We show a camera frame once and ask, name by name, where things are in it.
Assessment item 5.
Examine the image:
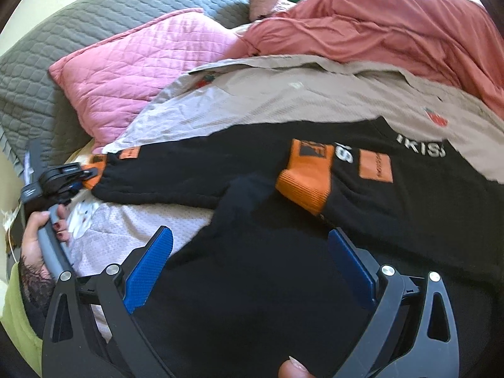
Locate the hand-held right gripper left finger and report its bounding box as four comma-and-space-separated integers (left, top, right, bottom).
41, 226, 176, 378

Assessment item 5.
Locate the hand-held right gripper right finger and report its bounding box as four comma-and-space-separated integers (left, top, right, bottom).
328, 227, 461, 378

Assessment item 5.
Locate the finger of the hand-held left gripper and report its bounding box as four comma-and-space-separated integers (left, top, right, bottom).
49, 181, 84, 207
43, 164, 100, 184

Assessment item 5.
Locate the black sweater with orange cuffs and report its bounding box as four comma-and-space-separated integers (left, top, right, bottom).
81, 116, 504, 378

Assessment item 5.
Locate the person's left forearm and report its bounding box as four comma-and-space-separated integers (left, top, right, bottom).
0, 258, 56, 368

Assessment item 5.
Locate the person's left hand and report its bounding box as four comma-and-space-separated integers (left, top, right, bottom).
16, 209, 72, 284

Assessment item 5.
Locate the pink quilted pillow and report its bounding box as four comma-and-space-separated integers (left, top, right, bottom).
48, 8, 247, 154

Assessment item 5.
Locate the beige strawberry print blanket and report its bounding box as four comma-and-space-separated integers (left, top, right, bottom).
63, 54, 504, 343

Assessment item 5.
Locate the salmon red bed sheet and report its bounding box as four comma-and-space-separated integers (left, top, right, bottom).
224, 0, 504, 121

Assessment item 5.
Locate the small dusty pink pillow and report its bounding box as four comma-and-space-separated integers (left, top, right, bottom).
248, 0, 294, 20

